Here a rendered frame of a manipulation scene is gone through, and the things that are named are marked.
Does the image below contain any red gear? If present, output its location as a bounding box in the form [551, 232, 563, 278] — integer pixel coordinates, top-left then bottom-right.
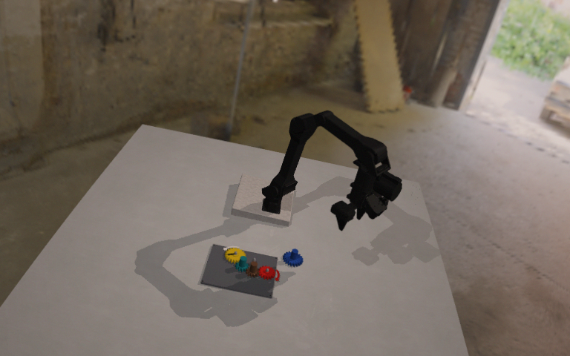
[258, 266, 275, 280]

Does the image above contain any teal gear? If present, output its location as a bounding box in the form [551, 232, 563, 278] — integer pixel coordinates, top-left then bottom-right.
[235, 256, 249, 272]

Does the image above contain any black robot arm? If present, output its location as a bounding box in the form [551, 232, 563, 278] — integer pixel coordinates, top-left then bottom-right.
[262, 111, 402, 219]

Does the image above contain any blue gear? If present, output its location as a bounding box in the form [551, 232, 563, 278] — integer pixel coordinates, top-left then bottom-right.
[283, 248, 303, 267]

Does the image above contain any brown gear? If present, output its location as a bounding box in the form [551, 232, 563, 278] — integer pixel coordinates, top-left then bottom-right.
[246, 262, 259, 278]

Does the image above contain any yellow gear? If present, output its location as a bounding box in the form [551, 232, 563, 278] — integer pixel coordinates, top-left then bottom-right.
[225, 247, 246, 263]

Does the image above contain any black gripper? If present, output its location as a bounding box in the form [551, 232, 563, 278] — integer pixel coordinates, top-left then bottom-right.
[331, 180, 374, 231]

